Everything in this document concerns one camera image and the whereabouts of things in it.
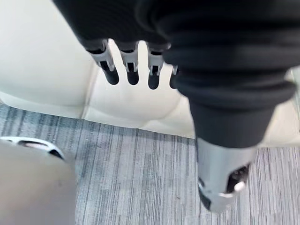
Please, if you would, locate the cream leather sofa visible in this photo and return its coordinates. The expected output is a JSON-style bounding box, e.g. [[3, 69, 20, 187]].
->
[[0, 0, 300, 149]]

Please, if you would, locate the silver robot leg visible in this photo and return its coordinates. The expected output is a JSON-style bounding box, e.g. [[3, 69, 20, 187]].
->
[[0, 136, 77, 225]]

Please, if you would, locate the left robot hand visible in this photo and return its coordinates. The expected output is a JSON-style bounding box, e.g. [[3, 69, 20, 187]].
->
[[52, 0, 300, 213]]

